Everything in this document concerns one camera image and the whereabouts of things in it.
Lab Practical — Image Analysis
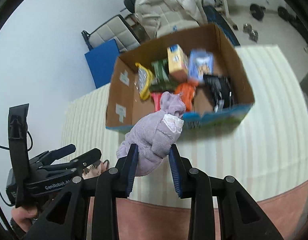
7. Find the cat striped floor mat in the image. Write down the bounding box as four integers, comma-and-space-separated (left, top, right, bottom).
117, 46, 308, 239

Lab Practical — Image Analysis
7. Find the orange snack bag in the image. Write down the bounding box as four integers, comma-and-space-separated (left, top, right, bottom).
174, 80, 198, 112

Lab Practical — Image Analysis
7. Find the black dumbbell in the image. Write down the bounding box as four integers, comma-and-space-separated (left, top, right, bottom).
249, 3, 266, 21

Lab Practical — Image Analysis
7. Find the grey padded chair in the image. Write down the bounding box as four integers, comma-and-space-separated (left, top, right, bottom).
81, 15, 140, 53

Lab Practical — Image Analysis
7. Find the cardboard box with blue print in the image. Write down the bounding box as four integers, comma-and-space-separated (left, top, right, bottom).
106, 24, 255, 131

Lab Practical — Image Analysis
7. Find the black snack bag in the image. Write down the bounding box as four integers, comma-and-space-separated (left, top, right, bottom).
203, 74, 237, 112

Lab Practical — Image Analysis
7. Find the left hand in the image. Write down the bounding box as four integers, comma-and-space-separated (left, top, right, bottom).
11, 206, 39, 232

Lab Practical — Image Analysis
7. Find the light blue tissue pack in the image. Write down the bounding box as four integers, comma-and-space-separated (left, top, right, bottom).
188, 49, 214, 83

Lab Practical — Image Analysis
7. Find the dark green snack bag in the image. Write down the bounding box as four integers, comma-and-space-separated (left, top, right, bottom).
149, 59, 179, 93

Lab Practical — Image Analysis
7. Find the beige puffer jacket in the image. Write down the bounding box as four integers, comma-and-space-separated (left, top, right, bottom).
134, 0, 208, 39

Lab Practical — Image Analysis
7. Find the silver yellow scrubber pack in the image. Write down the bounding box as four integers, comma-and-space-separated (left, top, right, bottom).
135, 62, 154, 101

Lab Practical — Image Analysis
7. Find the purple cloth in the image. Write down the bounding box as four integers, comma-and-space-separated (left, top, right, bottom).
117, 92, 186, 177

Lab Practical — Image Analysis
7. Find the red snack packet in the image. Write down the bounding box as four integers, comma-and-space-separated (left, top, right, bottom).
151, 92, 162, 112

